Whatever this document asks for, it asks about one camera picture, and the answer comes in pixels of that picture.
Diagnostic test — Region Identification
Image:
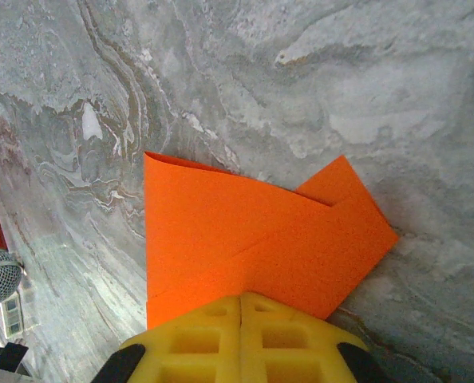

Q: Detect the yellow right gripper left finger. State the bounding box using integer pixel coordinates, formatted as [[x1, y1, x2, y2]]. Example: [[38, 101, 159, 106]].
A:
[[97, 294, 243, 383]]

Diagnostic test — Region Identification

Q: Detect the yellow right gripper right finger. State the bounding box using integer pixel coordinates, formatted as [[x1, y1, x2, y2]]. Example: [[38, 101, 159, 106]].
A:
[[239, 292, 385, 383]]

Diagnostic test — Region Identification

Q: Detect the orange cloth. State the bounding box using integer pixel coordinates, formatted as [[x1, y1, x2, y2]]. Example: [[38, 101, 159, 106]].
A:
[[143, 151, 401, 330]]

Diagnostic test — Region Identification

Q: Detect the small printed card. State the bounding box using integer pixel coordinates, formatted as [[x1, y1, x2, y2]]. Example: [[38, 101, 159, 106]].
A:
[[0, 297, 25, 336]]

